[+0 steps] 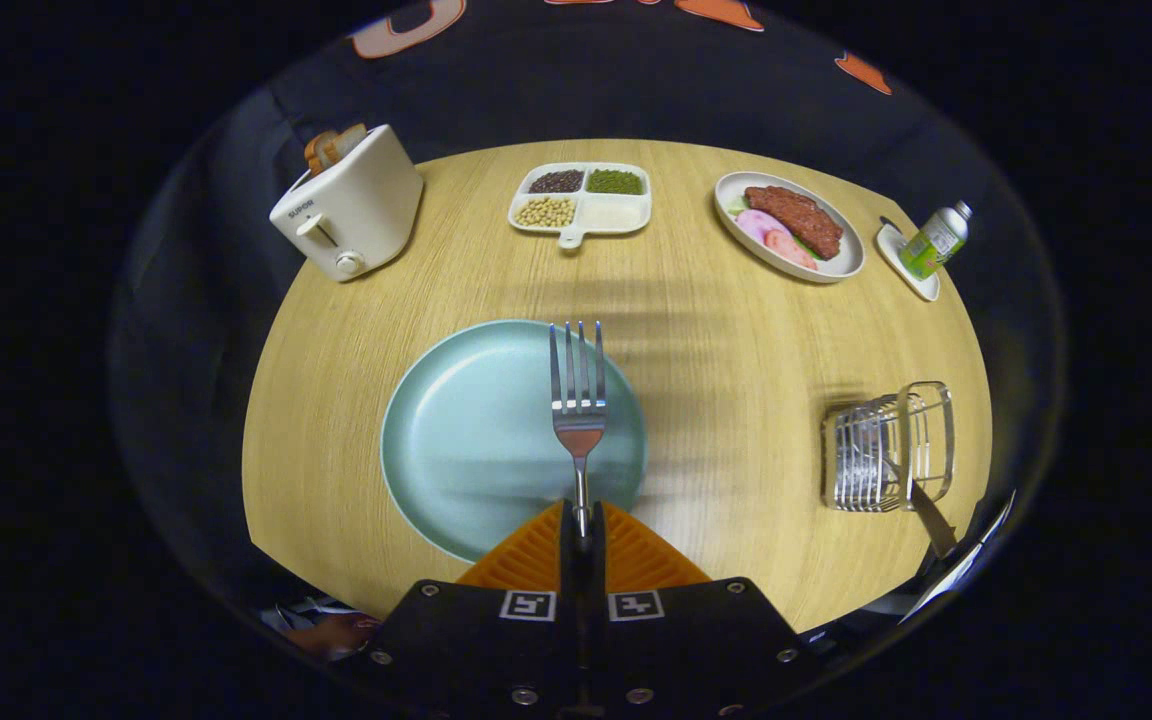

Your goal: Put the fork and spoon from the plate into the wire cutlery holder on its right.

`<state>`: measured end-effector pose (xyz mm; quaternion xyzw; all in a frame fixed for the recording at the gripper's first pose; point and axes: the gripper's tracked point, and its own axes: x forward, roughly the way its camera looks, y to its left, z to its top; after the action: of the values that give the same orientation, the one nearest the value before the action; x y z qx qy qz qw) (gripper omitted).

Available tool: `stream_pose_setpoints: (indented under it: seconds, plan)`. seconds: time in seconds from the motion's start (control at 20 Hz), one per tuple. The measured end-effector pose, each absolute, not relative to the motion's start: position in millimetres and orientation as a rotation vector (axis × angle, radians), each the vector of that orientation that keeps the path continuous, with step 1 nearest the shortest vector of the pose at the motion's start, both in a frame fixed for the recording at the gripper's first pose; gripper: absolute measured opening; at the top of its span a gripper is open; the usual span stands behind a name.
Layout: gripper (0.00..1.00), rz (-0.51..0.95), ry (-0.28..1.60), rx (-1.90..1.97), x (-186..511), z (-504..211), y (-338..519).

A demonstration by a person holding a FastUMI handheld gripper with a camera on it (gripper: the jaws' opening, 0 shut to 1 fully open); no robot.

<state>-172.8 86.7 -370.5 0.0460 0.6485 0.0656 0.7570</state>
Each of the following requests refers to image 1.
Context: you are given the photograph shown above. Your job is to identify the green and silver drink bottle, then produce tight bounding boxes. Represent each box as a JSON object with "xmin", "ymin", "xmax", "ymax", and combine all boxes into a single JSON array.
[{"xmin": 899, "ymin": 200, "xmax": 974, "ymax": 281}]

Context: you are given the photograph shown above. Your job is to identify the large metal spoon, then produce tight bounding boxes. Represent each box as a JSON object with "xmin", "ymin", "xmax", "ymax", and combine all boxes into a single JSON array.
[{"xmin": 841, "ymin": 395, "xmax": 959, "ymax": 559}]

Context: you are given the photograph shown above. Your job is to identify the cream white toaster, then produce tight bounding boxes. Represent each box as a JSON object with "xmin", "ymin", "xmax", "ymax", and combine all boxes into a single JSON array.
[{"xmin": 269, "ymin": 124, "xmax": 425, "ymax": 283}]

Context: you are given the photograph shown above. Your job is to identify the light blue round plate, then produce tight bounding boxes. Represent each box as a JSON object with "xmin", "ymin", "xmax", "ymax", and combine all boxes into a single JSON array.
[{"xmin": 380, "ymin": 319, "xmax": 649, "ymax": 564}]

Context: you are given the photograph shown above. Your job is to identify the pink ham slice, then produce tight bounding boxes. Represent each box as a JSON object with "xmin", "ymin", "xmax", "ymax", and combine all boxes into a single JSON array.
[
  {"xmin": 762, "ymin": 229, "xmax": 821, "ymax": 271},
  {"xmin": 736, "ymin": 209, "xmax": 787, "ymax": 246}
]

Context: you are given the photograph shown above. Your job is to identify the brown toast slice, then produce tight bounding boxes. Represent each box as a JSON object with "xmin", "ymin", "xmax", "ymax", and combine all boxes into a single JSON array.
[{"xmin": 303, "ymin": 130, "xmax": 340, "ymax": 176}]

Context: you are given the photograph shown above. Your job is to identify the perforated metal cutlery basket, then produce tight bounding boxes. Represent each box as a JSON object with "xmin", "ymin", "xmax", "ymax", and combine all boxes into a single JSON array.
[{"xmin": 821, "ymin": 380, "xmax": 957, "ymax": 514}]

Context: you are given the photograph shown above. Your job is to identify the pile of yellow soybeans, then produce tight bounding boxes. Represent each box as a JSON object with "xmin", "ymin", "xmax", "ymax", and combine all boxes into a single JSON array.
[{"xmin": 515, "ymin": 196, "xmax": 577, "ymax": 229}]

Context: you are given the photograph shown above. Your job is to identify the white printed paper sheet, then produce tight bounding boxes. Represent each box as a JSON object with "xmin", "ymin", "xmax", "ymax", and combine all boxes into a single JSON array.
[{"xmin": 901, "ymin": 488, "xmax": 1017, "ymax": 623}]

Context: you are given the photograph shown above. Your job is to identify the metal fork with wooden handle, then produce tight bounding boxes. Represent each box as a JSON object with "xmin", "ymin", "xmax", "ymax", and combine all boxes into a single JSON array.
[{"xmin": 548, "ymin": 320, "xmax": 609, "ymax": 541}]

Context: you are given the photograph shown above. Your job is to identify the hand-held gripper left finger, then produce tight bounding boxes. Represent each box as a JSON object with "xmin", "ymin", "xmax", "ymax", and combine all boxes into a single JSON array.
[{"xmin": 361, "ymin": 500, "xmax": 583, "ymax": 720}]

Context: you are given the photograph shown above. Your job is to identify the white divided snack tray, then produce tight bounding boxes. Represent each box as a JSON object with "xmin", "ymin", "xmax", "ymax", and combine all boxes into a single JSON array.
[{"xmin": 507, "ymin": 162, "xmax": 653, "ymax": 250}]

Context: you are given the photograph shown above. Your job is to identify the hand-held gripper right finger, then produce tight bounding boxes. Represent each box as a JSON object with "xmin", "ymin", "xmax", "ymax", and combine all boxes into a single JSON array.
[{"xmin": 581, "ymin": 500, "xmax": 824, "ymax": 720}]

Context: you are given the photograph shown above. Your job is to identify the white plate with food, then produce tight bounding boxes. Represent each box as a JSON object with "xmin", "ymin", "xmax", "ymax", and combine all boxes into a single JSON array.
[{"xmin": 713, "ymin": 171, "xmax": 867, "ymax": 285}]

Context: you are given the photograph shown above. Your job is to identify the striped clothing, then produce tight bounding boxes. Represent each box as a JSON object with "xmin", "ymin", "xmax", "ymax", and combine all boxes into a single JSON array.
[{"xmin": 261, "ymin": 597, "xmax": 357, "ymax": 631}]

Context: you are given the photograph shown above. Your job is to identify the small white coaster dish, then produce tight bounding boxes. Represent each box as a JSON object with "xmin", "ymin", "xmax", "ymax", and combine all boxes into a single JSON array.
[{"xmin": 874, "ymin": 222, "xmax": 941, "ymax": 303}]

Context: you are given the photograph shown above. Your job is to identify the brown meat steak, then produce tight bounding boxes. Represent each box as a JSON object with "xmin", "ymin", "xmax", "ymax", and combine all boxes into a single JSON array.
[{"xmin": 743, "ymin": 185, "xmax": 845, "ymax": 261}]

